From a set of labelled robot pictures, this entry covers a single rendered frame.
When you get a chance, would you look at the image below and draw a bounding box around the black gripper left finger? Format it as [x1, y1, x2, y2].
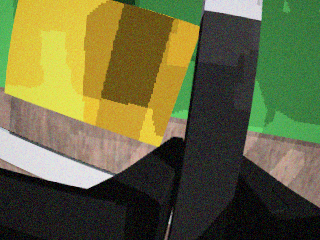
[0, 136, 184, 240]

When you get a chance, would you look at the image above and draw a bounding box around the white flat bar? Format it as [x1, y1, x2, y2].
[0, 127, 116, 189]

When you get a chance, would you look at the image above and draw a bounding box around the green putting mat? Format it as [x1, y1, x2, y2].
[0, 0, 320, 144]

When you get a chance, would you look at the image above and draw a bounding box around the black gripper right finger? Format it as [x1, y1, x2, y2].
[223, 156, 320, 240]

